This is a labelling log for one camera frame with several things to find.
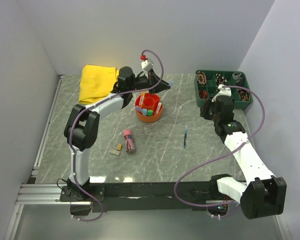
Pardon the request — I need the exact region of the orange round pen holder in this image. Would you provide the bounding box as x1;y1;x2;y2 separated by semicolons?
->
134;93;164;123

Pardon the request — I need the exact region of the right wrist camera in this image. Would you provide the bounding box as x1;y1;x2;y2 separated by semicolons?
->
211;84;232;103

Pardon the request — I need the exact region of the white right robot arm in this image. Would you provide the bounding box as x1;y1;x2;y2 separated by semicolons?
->
200;95;287;220

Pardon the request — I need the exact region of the grey tan eraser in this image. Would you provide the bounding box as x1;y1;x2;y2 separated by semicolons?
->
109;148;121;156

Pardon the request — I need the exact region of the black base beam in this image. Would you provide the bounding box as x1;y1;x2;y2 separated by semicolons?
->
59;181;230;216

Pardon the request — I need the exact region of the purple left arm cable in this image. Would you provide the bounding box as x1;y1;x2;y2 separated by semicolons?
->
69;49;165;223

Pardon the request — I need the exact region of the yellow folded cloth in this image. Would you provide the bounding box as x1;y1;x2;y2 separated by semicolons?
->
78;64;119;105

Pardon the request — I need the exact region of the pink lid marker tube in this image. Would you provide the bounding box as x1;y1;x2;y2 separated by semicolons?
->
123;129;136;154

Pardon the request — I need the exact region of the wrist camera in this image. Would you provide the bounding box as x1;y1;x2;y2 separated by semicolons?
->
211;84;232;103
140;54;154;75

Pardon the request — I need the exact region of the green cap white marker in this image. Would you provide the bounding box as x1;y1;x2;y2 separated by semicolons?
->
157;100;163;112

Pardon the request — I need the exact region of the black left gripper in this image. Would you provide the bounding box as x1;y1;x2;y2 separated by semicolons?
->
129;69;171;95

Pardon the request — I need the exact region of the yellow thin pen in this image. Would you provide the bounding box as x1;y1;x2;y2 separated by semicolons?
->
139;92;146;107

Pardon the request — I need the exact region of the purple highlighter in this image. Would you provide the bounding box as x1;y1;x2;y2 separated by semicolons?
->
135;105;143;114

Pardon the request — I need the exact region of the aluminium rail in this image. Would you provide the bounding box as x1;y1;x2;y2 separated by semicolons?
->
14;181;281;206

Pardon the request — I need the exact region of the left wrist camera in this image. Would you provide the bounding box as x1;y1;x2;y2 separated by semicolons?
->
140;54;154;75

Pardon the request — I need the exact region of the green black highlighter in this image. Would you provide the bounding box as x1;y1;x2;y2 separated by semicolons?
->
147;109;153;116

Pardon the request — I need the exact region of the brown cap white marker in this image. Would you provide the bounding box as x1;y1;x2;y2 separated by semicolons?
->
155;101;162;114

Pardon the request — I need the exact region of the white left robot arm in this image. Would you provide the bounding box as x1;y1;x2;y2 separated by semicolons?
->
64;66;172;201

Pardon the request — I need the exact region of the brown small eraser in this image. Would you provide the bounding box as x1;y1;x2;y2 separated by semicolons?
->
116;143;122;151

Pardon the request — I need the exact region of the green compartment tray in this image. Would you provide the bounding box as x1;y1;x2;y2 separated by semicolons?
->
194;69;254;110

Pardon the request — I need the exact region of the light blue cap highlighter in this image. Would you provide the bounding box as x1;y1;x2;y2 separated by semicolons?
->
142;108;148;116

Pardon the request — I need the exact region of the blue transparent pen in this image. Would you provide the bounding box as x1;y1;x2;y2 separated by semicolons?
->
183;128;189;149

